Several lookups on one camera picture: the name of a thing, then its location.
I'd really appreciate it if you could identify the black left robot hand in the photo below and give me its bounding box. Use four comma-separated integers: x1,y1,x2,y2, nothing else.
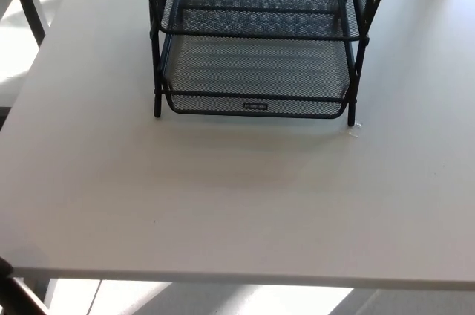
0,255,15,282

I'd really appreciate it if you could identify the wide black mesh tray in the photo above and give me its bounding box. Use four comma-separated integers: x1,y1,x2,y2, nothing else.
157,0,369,42

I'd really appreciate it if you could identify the white desk leg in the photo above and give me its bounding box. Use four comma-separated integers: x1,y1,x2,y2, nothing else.
35,276,61,313

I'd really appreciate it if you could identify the white side table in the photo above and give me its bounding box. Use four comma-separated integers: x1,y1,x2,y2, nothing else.
0,0,51,48

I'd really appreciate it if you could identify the black mesh tray with label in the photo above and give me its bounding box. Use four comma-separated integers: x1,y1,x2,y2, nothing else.
160,34,353,120

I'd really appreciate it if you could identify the clear tape piece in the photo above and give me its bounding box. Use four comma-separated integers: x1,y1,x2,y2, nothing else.
347,120,364,138

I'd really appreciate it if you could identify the dark brown rail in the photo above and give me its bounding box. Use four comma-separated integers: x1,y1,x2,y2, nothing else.
5,276,50,315

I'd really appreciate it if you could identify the thin white floor cable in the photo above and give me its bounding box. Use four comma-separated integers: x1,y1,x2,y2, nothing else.
86,279,104,315

